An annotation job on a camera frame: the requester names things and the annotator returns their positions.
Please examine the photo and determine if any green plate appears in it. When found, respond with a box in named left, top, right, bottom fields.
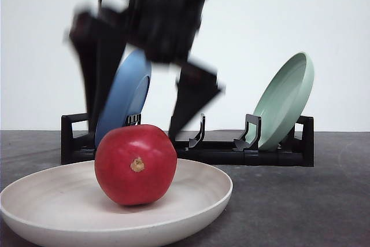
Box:
left=246, top=52, right=315, bottom=150

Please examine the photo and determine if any red pomegranate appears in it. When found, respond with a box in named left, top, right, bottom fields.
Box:
left=94, top=124, right=177, bottom=206

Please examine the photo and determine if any white plate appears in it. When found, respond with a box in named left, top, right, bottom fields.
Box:
left=0, top=159, right=234, bottom=247

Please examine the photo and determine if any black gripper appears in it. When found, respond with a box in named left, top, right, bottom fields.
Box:
left=65, top=0, right=221, bottom=138

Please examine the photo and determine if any black plastic dish rack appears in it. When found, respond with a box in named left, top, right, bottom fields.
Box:
left=61, top=113, right=314, bottom=167

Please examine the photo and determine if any blue plate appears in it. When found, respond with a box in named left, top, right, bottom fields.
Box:
left=95, top=43, right=152, bottom=147

